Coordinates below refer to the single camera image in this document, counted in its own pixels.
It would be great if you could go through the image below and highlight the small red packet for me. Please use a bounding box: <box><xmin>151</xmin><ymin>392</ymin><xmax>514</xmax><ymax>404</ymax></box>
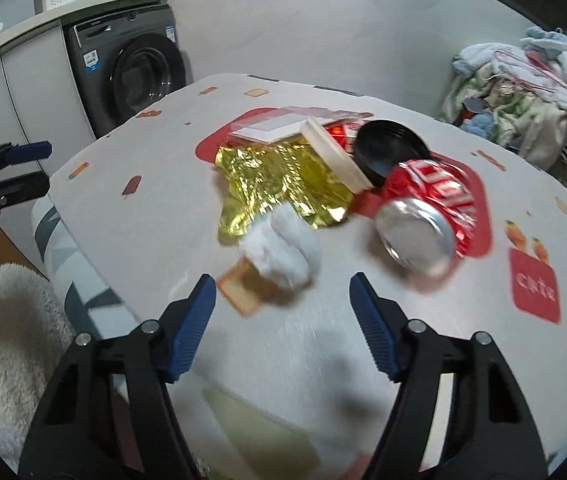
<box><xmin>325</xmin><ymin>121</ymin><xmax>364</xmax><ymax>154</ymax></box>

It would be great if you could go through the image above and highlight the grey washing machine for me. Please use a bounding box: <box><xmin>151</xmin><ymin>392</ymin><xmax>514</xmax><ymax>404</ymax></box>
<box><xmin>63</xmin><ymin>4</ymin><xmax>188</xmax><ymax>139</ymax></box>

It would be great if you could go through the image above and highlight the person's left forearm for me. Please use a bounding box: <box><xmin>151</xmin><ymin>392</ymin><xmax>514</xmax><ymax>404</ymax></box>
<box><xmin>0</xmin><ymin>262</ymin><xmax>77</xmax><ymax>467</ymax></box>

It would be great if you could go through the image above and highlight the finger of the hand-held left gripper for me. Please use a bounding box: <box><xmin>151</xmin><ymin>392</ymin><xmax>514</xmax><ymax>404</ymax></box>
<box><xmin>0</xmin><ymin>141</ymin><xmax>53</xmax><ymax>169</ymax></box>
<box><xmin>0</xmin><ymin>171</ymin><xmax>50</xmax><ymax>209</ymax></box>

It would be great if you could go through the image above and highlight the gold foil wrapper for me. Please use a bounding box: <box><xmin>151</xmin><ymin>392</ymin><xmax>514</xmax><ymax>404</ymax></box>
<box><xmin>213</xmin><ymin>141</ymin><xmax>360</xmax><ymax>247</ymax></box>

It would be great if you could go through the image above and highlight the pile of clothes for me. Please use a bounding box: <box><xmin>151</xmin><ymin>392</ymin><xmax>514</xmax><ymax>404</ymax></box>
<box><xmin>438</xmin><ymin>16</ymin><xmax>567</xmax><ymax>194</ymax></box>

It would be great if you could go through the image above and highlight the crushed red soda can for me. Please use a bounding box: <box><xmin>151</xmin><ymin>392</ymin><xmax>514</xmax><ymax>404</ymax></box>
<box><xmin>376</xmin><ymin>159</ymin><xmax>479</xmax><ymax>279</ymax></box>

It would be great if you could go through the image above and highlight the cream round lid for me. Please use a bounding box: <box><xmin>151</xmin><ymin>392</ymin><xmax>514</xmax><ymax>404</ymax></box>
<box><xmin>301</xmin><ymin>116</ymin><xmax>371</xmax><ymax>195</ymax></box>

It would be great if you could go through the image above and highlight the black round lid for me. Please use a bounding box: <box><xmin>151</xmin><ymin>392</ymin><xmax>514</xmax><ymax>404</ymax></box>
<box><xmin>352</xmin><ymin>119</ymin><xmax>429</xmax><ymax>189</ymax></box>

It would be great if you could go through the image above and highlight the white tissue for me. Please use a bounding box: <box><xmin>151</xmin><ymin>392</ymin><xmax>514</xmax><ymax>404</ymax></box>
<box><xmin>238</xmin><ymin>205</ymin><xmax>322</xmax><ymax>291</ymax></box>

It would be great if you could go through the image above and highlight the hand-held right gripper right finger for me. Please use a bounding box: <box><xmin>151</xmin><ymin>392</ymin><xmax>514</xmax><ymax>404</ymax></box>
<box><xmin>349</xmin><ymin>272</ymin><xmax>549</xmax><ymax>480</ymax></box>

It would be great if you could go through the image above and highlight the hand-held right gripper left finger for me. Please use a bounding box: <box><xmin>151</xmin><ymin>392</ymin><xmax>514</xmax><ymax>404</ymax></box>
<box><xmin>18</xmin><ymin>274</ymin><xmax>217</xmax><ymax>480</ymax></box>

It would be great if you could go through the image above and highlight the white cabinet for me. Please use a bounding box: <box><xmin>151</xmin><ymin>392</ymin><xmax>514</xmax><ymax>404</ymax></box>
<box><xmin>0</xmin><ymin>0</ymin><xmax>174</xmax><ymax>262</ymax></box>

